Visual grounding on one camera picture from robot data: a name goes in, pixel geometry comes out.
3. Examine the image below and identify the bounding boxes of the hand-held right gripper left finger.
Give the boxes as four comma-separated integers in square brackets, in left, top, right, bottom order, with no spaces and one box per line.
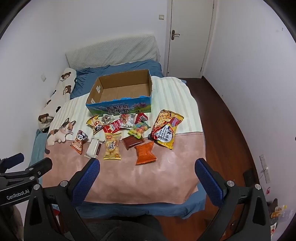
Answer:
[23,158,101,241]

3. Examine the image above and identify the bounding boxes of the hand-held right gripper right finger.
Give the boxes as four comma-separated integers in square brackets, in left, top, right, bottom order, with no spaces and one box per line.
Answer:
[194,158,272,241]

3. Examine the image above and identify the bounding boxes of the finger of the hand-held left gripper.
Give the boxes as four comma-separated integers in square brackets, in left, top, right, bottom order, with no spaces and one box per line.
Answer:
[0,154,25,171]
[28,158,53,179]

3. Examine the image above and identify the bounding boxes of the yellow rice cracker packet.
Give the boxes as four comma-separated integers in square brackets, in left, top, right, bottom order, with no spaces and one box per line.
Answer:
[103,132,122,161]

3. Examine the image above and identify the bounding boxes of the printed cardboard box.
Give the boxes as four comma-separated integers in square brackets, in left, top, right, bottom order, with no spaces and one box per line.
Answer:
[85,69,153,117]

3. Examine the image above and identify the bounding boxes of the person's left forearm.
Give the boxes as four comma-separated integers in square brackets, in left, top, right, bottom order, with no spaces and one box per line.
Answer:
[0,204,24,241]

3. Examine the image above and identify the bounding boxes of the white brown snack packet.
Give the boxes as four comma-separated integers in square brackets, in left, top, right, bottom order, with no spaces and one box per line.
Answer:
[84,138,103,159]

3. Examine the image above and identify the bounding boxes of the orange panda snack packet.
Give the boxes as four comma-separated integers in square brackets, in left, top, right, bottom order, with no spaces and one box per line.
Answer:
[70,130,89,155]

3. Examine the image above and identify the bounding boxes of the yellow panda snack packet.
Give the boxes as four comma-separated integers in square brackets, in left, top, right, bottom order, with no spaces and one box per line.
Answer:
[86,116,103,135]

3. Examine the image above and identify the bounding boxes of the grey power strip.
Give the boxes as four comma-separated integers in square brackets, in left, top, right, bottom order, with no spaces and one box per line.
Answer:
[259,154,271,184]

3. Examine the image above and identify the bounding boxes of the cat print striped blanket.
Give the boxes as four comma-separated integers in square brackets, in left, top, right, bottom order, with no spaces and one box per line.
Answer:
[44,76,207,206]

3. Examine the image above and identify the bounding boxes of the white orange snack packet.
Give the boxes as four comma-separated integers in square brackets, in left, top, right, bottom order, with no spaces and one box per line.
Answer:
[120,115,136,128]

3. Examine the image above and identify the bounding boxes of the large yellow chips bag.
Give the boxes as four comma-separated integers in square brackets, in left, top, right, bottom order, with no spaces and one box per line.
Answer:
[148,109,184,150]

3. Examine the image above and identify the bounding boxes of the colourful candy packet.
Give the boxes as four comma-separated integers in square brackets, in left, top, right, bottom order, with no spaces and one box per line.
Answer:
[128,123,151,139]

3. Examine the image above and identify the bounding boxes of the pile of small household things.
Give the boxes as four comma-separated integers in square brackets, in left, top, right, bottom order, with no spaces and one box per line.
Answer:
[266,198,288,235]

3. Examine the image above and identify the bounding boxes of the bear print pillow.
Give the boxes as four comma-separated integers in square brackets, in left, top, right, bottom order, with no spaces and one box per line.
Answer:
[38,68,77,133]

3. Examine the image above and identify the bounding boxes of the red triangular snack packet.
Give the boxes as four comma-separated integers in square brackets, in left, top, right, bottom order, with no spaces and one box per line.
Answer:
[135,113,149,125]

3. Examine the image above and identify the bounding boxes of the white quilted headboard cushion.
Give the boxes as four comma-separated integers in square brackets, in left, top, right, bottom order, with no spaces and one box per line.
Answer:
[65,35,161,70]

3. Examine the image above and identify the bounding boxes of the white door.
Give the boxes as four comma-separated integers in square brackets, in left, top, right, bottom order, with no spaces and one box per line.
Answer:
[167,0,219,78]

